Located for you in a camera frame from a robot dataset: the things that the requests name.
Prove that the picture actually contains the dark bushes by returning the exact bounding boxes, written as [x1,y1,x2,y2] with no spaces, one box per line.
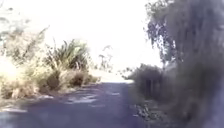
[121,63,168,101]

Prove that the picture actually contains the grey asphalt path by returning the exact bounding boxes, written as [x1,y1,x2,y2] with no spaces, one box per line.
[0,70,148,128]

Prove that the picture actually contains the flax bush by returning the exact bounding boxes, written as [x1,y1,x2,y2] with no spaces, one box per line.
[44,39,92,73]

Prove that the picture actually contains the dry grass verge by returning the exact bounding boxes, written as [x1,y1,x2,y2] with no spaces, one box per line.
[0,49,101,113]

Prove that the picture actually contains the dark tree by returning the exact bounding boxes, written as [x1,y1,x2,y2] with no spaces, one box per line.
[144,0,224,128]

